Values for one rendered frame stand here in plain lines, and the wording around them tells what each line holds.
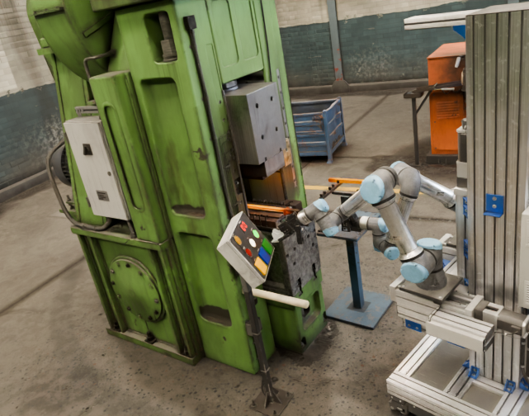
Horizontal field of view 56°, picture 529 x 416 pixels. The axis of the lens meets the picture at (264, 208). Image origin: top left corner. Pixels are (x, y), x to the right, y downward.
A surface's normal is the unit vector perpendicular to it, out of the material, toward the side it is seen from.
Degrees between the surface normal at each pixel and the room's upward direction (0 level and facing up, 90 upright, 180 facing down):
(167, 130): 89
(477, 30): 90
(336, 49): 90
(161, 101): 89
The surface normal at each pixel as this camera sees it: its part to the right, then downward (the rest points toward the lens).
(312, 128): -0.39, 0.42
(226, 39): 0.81, 0.10
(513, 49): -0.69, 0.40
